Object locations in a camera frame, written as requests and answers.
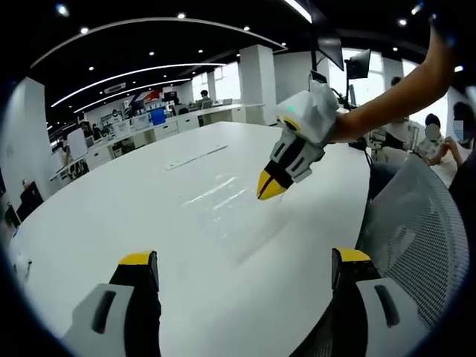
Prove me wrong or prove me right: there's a black office chair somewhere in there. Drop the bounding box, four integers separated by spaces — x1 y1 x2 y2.
16 181 45 221

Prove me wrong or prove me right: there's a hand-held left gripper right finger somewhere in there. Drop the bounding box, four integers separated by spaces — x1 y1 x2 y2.
330 247 429 357

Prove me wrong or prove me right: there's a white office counter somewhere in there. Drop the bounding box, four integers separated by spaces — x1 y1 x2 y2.
85 103 267 169

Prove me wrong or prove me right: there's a blue box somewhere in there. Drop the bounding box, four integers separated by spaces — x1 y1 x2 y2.
149 107 167 127

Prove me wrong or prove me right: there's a small black monitor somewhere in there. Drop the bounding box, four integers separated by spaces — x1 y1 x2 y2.
345 48 373 80

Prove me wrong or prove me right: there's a large black monitor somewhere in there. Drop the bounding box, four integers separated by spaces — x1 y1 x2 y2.
317 34 345 72

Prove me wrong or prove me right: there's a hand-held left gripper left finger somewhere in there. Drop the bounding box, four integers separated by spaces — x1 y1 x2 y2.
62 250 163 357

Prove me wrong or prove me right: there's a white board panel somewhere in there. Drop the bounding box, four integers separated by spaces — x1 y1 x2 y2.
66 127 89 158

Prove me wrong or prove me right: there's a clear resealable plastic bag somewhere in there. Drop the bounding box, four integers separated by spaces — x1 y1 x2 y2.
180 174 291 257

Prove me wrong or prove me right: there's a grey mesh office chair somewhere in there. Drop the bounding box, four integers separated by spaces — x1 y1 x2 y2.
356 155 470 332

